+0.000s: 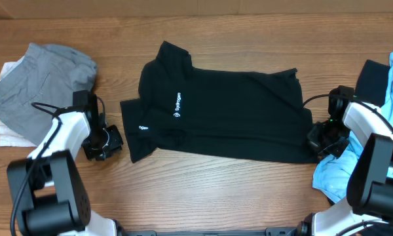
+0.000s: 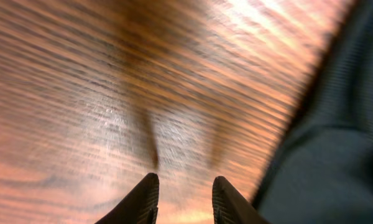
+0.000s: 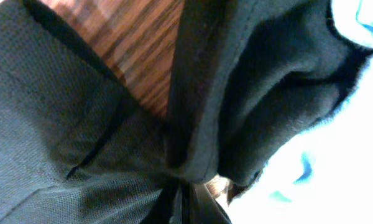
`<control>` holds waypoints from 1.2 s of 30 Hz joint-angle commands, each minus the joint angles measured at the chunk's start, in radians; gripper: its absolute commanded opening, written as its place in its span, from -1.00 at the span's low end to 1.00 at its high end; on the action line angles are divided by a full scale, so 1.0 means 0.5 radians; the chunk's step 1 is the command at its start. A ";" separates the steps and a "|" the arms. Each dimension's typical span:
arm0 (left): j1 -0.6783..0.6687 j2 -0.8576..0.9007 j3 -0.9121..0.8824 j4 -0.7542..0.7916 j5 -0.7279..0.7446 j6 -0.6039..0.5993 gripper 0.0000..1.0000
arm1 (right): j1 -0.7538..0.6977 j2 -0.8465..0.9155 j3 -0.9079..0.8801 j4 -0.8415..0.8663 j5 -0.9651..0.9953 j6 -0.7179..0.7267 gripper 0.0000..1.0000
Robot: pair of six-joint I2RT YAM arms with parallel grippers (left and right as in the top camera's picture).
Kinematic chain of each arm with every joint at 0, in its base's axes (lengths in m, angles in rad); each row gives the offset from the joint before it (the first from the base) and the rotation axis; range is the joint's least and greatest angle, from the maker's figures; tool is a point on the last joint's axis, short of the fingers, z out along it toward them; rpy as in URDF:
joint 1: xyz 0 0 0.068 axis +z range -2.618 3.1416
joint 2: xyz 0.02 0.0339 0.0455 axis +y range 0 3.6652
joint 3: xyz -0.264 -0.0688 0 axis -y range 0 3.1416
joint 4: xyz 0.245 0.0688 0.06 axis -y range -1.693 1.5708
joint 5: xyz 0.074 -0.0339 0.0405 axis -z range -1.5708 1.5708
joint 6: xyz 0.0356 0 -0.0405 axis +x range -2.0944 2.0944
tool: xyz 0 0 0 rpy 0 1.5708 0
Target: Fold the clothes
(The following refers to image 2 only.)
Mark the black t-shirt with white logo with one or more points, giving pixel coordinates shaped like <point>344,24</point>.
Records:
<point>322,172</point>

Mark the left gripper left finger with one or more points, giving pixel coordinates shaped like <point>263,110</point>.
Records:
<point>139,206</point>

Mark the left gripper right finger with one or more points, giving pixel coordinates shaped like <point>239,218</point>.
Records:
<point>230,207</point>

